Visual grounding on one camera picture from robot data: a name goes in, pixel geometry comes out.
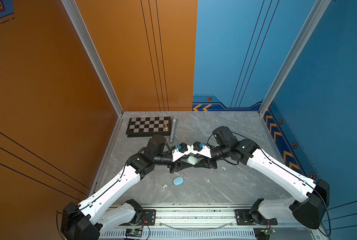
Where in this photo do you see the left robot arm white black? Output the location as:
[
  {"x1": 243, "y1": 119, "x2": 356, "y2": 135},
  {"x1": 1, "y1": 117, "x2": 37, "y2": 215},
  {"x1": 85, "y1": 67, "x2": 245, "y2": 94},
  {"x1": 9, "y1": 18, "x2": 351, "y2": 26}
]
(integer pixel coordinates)
[{"x1": 56, "y1": 135, "x2": 192, "y2": 240}]

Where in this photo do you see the right green circuit board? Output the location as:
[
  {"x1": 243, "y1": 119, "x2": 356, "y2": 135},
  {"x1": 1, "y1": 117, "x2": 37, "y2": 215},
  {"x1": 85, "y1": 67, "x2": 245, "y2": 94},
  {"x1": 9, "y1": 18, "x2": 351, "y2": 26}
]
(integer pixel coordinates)
[{"x1": 261, "y1": 228, "x2": 276, "y2": 236}]

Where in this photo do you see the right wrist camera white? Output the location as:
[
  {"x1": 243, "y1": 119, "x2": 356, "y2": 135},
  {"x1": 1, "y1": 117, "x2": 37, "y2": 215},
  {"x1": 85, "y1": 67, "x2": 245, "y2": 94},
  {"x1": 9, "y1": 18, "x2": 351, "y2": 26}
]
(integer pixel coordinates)
[{"x1": 190, "y1": 142, "x2": 211, "y2": 158}]

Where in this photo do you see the right aluminium corner post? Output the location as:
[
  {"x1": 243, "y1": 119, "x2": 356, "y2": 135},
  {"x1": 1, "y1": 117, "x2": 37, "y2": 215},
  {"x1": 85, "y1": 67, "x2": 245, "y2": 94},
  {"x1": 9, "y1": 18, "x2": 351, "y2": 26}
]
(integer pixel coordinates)
[{"x1": 258, "y1": 0, "x2": 331, "y2": 117}]

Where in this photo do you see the aluminium front rail frame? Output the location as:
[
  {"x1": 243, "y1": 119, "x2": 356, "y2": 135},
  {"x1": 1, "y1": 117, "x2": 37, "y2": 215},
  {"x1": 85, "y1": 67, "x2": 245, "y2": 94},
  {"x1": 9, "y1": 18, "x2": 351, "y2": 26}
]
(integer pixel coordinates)
[{"x1": 97, "y1": 205, "x2": 327, "y2": 240}]

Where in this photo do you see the black white chessboard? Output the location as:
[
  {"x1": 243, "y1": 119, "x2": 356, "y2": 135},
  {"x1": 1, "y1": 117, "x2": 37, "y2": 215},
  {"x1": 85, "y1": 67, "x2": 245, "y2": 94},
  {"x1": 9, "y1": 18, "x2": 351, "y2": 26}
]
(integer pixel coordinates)
[{"x1": 126, "y1": 117, "x2": 171, "y2": 138}]

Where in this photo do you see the green earbud charging case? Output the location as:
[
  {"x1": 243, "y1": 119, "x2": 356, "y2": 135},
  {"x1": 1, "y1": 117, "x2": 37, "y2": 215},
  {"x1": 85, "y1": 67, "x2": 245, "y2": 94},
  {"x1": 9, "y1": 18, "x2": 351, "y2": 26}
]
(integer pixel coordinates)
[{"x1": 186, "y1": 156, "x2": 199, "y2": 165}]

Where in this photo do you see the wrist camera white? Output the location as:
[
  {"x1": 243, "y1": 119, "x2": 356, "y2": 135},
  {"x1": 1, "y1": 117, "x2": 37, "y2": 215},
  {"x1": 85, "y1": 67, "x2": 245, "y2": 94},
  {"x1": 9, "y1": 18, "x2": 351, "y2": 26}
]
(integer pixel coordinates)
[
  {"x1": 190, "y1": 142, "x2": 211, "y2": 158},
  {"x1": 170, "y1": 143, "x2": 191, "y2": 162}
]

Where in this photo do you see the blue earbud charging case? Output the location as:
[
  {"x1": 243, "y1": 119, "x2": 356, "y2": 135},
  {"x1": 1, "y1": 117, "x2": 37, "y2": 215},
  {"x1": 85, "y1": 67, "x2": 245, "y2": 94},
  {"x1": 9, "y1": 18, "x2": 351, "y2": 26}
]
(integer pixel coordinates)
[{"x1": 173, "y1": 177, "x2": 184, "y2": 186}]

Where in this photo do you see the left aluminium corner post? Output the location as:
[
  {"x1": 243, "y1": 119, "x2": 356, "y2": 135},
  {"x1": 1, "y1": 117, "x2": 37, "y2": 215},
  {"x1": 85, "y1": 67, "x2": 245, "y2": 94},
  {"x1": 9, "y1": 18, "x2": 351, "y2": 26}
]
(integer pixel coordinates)
[{"x1": 60, "y1": 0, "x2": 124, "y2": 117}]

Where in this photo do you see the aluminium corner post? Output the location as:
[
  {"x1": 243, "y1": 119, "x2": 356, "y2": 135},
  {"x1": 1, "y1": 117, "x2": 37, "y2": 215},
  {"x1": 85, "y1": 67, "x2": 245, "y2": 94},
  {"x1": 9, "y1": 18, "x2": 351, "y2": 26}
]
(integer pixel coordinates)
[
  {"x1": 258, "y1": 0, "x2": 331, "y2": 117},
  {"x1": 60, "y1": 0, "x2": 124, "y2": 117}
]

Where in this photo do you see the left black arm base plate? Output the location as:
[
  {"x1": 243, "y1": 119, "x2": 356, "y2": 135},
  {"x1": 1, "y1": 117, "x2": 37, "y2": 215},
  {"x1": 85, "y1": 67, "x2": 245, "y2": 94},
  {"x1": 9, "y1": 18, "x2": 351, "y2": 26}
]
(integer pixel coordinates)
[{"x1": 120, "y1": 209, "x2": 156, "y2": 226}]

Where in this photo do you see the green circuit board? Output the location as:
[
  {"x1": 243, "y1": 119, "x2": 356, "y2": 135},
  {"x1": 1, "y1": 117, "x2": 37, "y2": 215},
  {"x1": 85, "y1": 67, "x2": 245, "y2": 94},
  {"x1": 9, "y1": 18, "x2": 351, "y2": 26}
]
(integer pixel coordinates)
[
  {"x1": 124, "y1": 228, "x2": 143, "y2": 240},
  {"x1": 261, "y1": 228, "x2": 276, "y2": 236}
]

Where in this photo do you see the silver microphone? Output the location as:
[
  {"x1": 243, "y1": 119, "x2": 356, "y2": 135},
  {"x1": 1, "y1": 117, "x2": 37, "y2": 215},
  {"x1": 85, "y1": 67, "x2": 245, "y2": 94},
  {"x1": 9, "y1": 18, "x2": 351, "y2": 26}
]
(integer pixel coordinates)
[{"x1": 169, "y1": 117, "x2": 178, "y2": 144}]

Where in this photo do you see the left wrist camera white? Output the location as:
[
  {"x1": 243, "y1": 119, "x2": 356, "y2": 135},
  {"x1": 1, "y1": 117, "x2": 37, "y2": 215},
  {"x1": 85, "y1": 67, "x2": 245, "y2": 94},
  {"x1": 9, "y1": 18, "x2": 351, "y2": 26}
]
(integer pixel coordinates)
[{"x1": 170, "y1": 143, "x2": 191, "y2": 162}]

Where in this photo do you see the left green circuit board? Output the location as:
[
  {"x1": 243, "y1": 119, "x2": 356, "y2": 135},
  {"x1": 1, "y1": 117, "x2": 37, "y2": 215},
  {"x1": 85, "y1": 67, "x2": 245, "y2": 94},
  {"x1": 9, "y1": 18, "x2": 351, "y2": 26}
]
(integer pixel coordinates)
[{"x1": 124, "y1": 228, "x2": 143, "y2": 240}]

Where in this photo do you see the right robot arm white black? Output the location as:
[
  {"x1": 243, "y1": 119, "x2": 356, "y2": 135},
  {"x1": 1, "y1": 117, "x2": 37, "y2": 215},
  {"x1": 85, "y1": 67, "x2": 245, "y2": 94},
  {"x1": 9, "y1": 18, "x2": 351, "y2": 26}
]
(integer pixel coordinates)
[{"x1": 190, "y1": 126, "x2": 330, "y2": 230}]

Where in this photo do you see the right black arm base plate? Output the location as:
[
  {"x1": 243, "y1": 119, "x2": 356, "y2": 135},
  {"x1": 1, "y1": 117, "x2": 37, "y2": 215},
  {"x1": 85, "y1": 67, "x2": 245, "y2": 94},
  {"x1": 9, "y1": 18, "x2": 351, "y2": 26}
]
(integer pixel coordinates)
[{"x1": 234, "y1": 209, "x2": 278, "y2": 226}]

